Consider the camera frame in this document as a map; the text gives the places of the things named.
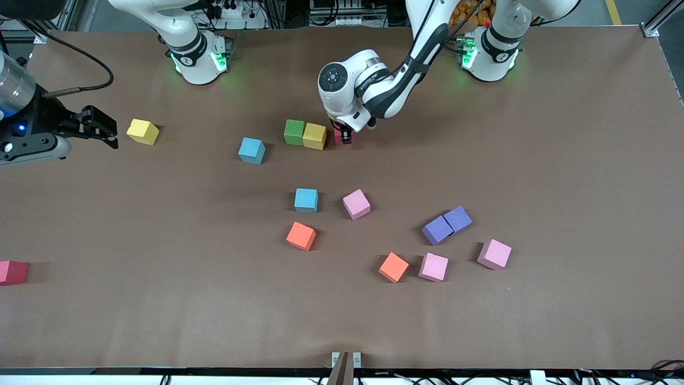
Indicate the red foam cube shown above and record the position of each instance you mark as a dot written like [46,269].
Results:
[12,272]
[337,140]

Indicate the orange foam cube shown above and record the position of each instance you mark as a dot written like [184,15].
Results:
[300,236]
[393,267]

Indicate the tan vertical strut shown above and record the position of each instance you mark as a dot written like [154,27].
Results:
[340,371]

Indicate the blue foam cube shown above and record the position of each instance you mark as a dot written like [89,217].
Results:
[305,199]
[251,150]

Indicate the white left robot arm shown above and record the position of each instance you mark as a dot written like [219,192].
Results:
[385,91]

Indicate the purple foam cube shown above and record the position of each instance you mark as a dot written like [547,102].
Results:
[458,218]
[437,230]

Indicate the small metal table bracket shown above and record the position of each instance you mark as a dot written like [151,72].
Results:
[335,359]

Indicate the yellow foam cube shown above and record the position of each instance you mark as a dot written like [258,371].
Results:
[314,136]
[142,131]

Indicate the aluminium frame rail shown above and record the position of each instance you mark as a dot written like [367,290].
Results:
[78,10]
[665,13]

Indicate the green foam cube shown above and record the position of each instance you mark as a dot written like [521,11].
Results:
[293,132]

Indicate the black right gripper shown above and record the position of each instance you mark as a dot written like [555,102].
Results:
[49,118]

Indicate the pile of orange bags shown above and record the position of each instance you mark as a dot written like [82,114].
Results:
[473,13]

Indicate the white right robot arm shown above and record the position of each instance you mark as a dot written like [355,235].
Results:
[192,32]

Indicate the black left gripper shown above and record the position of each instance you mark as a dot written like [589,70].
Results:
[342,133]

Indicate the white power strip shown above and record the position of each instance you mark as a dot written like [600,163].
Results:
[235,10]

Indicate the pink foam cube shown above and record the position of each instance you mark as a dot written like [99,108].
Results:
[495,253]
[356,203]
[433,266]

